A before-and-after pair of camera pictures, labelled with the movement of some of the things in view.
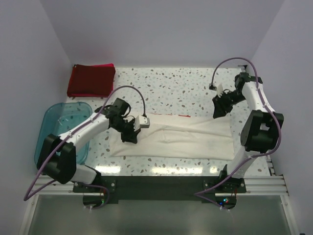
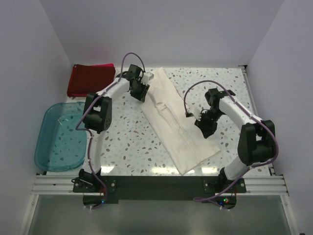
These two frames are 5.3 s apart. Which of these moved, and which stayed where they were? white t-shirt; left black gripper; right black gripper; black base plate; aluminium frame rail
Moved: right black gripper; left black gripper; white t-shirt
Stayed: aluminium frame rail; black base plate
